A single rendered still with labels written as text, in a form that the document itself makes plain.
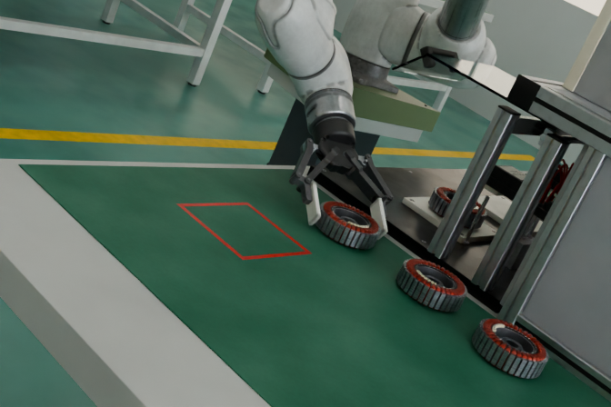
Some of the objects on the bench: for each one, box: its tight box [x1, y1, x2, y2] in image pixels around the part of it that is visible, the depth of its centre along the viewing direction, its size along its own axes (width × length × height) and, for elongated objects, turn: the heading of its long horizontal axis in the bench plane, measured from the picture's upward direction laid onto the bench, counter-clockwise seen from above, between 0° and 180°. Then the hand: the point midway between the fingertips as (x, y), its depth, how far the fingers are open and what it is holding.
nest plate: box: [402, 197, 496, 243], centre depth 189 cm, size 15×15×1 cm
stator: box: [396, 258, 467, 312], centre depth 155 cm, size 11×11×4 cm
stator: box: [315, 201, 381, 250], centre depth 165 cm, size 11×11×4 cm
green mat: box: [18, 164, 611, 407], centre depth 137 cm, size 94×61×1 cm, turn 179°
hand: (347, 223), depth 165 cm, fingers open, 13 cm apart
